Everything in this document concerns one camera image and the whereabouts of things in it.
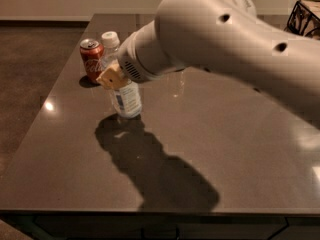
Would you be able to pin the black wire basket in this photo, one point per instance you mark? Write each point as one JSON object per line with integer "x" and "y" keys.
{"x": 304, "y": 19}

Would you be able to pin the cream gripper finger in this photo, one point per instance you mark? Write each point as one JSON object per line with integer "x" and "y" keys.
{"x": 112, "y": 77}

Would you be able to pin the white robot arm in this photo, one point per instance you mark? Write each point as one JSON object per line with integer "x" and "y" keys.
{"x": 227, "y": 38}

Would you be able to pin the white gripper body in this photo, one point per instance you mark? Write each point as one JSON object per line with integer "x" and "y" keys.
{"x": 130, "y": 61}

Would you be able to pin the clear blue-label plastic bottle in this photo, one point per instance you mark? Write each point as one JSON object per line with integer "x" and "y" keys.
{"x": 126, "y": 100}

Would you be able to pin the red soda can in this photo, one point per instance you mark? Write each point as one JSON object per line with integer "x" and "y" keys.
{"x": 91, "y": 52}

